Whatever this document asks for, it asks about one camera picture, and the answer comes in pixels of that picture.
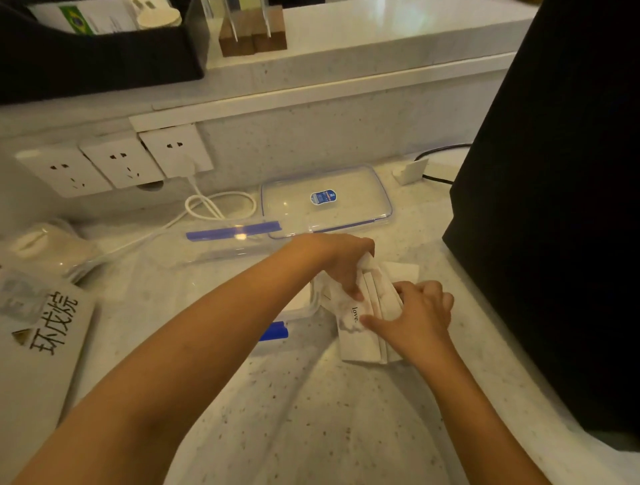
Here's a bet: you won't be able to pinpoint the black cable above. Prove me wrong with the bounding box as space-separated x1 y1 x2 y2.
413 143 474 186

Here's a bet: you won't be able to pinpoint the large black box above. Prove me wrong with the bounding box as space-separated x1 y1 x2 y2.
442 0 640 436

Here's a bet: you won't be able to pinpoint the wooden block sign holder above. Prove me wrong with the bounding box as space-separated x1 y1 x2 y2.
218 0 289 58

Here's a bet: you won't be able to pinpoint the clear container with blue clasps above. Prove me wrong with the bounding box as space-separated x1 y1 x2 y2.
165 220 322 355

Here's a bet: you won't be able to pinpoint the person's left forearm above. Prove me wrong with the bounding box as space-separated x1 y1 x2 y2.
10 239 322 485

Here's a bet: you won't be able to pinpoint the person's right forearm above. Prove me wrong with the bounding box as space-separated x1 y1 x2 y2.
414 344 552 485

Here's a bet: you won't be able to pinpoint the translucent plastic bag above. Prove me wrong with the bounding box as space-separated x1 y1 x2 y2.
0 218 103 286

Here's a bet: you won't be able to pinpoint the person's left hand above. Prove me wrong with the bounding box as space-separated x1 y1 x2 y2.
295 233 376 302

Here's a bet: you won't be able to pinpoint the clear container lid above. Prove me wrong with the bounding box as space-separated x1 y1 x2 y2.
259 164 394 239

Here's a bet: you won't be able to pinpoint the small white plug adapter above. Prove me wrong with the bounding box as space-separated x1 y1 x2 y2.
392 158 429 187

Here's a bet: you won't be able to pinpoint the white wall socket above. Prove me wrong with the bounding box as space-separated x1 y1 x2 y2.
138 123 215 179
79 136 166 190
15 145 113 199

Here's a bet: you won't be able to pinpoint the white paper bag black characters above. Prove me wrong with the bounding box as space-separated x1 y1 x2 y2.
0 267 99 453

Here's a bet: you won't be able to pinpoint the white card with flag print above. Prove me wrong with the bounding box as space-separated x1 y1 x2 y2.
27 0 140 36

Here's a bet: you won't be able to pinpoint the white printed paper napkin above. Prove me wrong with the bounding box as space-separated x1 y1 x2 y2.
312 252 392 364

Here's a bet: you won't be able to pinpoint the white plain paper napkin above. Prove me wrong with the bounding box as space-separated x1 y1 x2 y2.
372 261 421 364

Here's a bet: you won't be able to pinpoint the person's right hand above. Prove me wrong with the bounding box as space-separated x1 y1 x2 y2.
360 280 455 368

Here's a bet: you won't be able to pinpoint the black organiser tray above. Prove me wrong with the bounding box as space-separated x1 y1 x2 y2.
0 0 212 106

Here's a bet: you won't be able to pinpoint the white power cable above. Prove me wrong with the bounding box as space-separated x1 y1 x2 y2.
75 167 259 263

